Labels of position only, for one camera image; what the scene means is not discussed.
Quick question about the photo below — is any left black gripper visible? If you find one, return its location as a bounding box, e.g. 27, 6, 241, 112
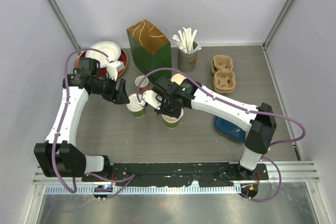
91, 72, 130, 104

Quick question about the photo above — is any white cup lid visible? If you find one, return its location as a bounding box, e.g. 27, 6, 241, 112
127, 93, 145, 112
168, 108, 184, 119

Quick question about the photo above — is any green paper cup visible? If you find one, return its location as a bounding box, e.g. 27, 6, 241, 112
132, 108, 146, 118
162, 115, 180, 129

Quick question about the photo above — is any stack of green paper cups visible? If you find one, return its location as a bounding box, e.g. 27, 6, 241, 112
171, 73, 186, 85

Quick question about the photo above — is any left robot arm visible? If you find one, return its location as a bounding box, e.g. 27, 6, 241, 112
34, 58, 130, 182

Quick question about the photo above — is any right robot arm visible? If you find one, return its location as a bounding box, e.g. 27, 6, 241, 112
151, 77, 277, 179

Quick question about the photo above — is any red round tray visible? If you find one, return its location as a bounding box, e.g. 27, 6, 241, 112
78, 49, 128, 78

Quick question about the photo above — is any white paper plate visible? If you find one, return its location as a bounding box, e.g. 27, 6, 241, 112
85, 41, 121, 68

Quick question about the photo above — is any grey straw holder cup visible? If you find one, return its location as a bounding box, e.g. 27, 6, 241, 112
177, 49, 198, 72

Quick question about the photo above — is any floral pink tumbler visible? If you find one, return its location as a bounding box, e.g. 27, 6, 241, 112
73, 56, 80, 69

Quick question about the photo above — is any green paper bag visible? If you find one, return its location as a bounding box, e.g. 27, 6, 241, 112
127, 19, 172, 74

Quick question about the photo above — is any blue leaf-shaped dish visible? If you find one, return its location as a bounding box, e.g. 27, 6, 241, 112
214, 116, 246, 143

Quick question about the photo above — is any cardboard cup carrier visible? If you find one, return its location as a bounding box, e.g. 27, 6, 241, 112
211, 55, 236, 94

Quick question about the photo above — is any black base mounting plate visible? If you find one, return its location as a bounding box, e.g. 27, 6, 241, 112
96, 162, 269, 187

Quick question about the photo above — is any white wrapped straws bundle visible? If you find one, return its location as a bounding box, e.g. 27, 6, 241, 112
172, 27, 202, 55

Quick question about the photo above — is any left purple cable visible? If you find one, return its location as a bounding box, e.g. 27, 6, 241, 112
51, 48, 135, 206

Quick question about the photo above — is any purple cable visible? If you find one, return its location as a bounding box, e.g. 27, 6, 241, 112
136, 68, 307, 204
51, 48, 135, 206

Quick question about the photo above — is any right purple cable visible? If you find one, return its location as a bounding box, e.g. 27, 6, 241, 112
136, 68, 307, 204

